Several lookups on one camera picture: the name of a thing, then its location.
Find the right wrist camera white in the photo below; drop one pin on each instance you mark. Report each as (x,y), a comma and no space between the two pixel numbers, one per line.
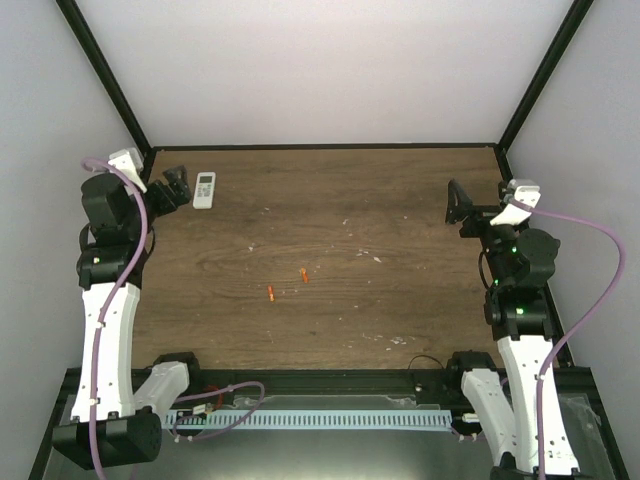
(520,197)

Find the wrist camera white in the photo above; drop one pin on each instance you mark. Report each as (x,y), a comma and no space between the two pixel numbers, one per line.
(129,161)
(520,197)

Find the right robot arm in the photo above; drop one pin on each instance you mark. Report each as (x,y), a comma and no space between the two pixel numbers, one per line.
(518,411)

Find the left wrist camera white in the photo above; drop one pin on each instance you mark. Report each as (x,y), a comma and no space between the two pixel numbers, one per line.
(129,161)

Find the white remote control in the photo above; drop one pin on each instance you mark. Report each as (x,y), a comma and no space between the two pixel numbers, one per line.
(204,191)

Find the light blue cable duct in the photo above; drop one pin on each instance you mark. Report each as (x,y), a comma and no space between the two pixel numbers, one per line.
(402,420)

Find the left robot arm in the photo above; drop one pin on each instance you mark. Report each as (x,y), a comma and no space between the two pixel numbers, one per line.
(112,423)

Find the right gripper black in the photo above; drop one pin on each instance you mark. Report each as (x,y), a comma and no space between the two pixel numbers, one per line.
(479,215)

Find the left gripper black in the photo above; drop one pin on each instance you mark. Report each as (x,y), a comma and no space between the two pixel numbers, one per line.
(180,190)

